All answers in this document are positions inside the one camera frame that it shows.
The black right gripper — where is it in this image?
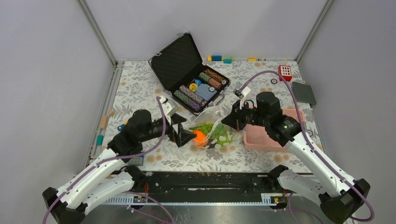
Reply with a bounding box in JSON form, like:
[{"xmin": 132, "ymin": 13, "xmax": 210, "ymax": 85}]
[{"xmin": 221, "ymin": 98, "xmax": 269, "ymax": 131}]

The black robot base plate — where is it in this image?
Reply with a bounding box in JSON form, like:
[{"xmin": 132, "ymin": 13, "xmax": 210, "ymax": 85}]
[{"xmin": 125, "ymin": 170, "xmax": 291, "ymax": 203}]

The orange toy tangerine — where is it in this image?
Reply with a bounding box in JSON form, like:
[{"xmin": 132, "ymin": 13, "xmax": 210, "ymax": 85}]
[{"xmin": 192, "ymin": 129, "xmax": 207, "ymax": 147}]

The blue yellow block row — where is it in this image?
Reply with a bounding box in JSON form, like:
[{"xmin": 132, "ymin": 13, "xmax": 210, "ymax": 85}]
[{"xmin": 207, "ymin": 55, "xmax": 234, "ymax": 64}]

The green toy grape bunch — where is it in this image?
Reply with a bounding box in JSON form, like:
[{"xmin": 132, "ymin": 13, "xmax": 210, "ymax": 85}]
[{"xmin": 189, "ymin": 123, "xmax": 233, "ymax": 149}]

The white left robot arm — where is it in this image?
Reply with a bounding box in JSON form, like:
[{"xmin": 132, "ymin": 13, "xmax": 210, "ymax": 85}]
[{"xmin": 42, "ymin": 110, "xmax": 196, "ymax": 224}]

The wooden toy block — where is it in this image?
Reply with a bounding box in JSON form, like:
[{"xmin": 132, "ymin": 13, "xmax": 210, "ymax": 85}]
[{"xmin": 99, "ymin": 115, "xmax": 109, "ymax": 129}]

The green purple poker chip row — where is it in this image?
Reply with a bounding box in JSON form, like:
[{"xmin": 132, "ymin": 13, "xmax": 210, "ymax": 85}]
[{"xmin": 174, "ymin": 90, "xmax": 200, "ymax": 112}]

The clear zip top bag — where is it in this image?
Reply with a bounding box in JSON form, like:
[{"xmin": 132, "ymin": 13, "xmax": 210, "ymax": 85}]
[{"xmin": 188, "ymin": 106, "xmax": 242, "ymax": 149}]

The teal toy block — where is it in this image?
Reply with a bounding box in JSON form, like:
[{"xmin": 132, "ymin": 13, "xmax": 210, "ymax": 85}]
[{"xmin": 96, "ymin": 135, "xmax": 104, "ymax": 146}]

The blue playing card deck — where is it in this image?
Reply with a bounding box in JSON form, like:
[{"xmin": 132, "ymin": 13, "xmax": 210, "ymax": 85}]
[{"xmin": 195, "ymin": 84, "xmax": 217, "ymax": 101}]

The grey building baseplate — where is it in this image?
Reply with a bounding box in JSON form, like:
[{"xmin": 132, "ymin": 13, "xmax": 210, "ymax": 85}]
[{"xmin": 292, "ymin": 82, "xmax": 317, "ymax": 105}]

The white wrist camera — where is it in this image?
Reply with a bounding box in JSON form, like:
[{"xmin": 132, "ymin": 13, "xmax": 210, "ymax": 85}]
[
  {"xmin": 233, "ymin": 86, "xmax": 251, "ymax": 110},
  {"xmin": 159, "ymin": 96, "xmax": 177, "ymax": 124}
]

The yellow big blind button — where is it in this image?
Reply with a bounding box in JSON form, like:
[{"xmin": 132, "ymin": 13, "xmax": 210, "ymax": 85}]
[{"xmin": 189, "ymin": 83, "xmax": 198, "ymax": 92}]

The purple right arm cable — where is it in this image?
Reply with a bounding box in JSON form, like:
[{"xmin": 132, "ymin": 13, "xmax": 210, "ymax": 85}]
[{"xmin": 238, "ymin": 70, "xmax": 375, "ymax": 223}]

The green brown poker chip row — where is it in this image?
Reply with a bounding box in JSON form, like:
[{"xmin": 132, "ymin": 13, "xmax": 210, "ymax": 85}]
[{"xmin": 199, "ymin": 69, "xmax": 227, "ymax": 90}]

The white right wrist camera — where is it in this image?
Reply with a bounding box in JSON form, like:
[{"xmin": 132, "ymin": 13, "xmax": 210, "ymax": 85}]
[{"xmin": 233, "ymin": 86, "xmax": 251, "ymax": 110}]

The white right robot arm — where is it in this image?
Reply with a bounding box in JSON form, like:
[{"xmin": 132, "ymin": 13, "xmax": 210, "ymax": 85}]
[{"xmin": 222, "ymin": 92, "xmax": 371, "ymax": 224}]

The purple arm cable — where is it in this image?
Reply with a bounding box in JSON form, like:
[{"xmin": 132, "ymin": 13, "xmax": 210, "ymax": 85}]
[
  {"xmin": 42, "ymin": 96, "xmax": 168, "ymax": 224},
  {"xmin": 238, "ymin": 70, "xmax": 375, "ymax": 223}
]

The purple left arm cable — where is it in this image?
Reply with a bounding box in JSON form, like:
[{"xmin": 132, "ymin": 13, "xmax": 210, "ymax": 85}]
[{"xmin": 42, "ymin": 96, "xmax": 168, "ymax": 224}]

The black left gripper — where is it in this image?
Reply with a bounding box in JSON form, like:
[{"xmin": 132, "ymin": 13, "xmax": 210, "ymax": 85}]
[{"xmin": 140, "ymin": 113, "xmax": 197, "ymax": 146}]

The pink plastic basket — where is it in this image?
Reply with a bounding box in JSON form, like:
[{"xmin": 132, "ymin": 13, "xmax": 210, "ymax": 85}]
[{"xmin": 243, "ymin": 109, "xmax": 302, "ymax": 152}]

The blue grey toy block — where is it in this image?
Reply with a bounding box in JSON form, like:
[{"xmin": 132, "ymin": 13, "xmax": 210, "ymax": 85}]
[{"xmin": 127, "ymin": 155, "xmax": 144, "ymax": 166}]

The red toy block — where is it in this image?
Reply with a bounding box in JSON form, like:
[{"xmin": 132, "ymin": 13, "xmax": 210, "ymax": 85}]
[{"xmin": 278, "ymin": 65, "xmax": 292, "ymax": 82}]

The black poker chip case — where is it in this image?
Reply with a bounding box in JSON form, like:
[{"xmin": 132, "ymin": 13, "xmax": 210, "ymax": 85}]
[{"xmin": 148, "ymin": 32, "xmax": 231, "ymax": 115}]

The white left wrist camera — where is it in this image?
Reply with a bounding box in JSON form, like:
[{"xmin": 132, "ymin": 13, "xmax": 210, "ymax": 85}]
[{"xmin": 159, "ymin": 96, "xmax": 177, "ymax": 124}]

